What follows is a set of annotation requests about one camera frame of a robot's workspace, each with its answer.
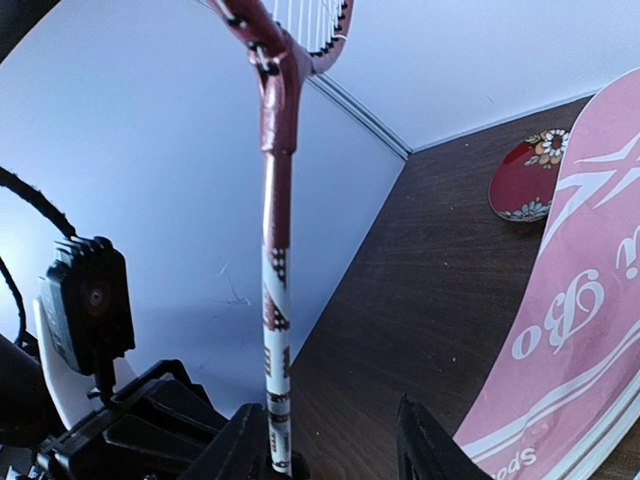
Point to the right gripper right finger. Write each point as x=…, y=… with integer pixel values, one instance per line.
x=426, y=451

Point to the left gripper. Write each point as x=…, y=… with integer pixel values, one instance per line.
x=155, y=429

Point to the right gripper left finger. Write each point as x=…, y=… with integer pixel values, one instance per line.
x=239, y=451

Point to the pink racket bag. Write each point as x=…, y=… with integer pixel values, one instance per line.
x=564, y=390

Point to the pink-handled badminton racket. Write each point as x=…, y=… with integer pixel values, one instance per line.
x=286, y=43

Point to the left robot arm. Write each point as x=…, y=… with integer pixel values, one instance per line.
x=160, y=427

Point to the red floral dish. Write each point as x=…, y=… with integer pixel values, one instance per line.
x=522, y=187

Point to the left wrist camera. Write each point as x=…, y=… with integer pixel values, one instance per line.
x=84, y=327

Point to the left aluminium corner post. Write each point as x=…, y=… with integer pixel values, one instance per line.
x=361, y=115

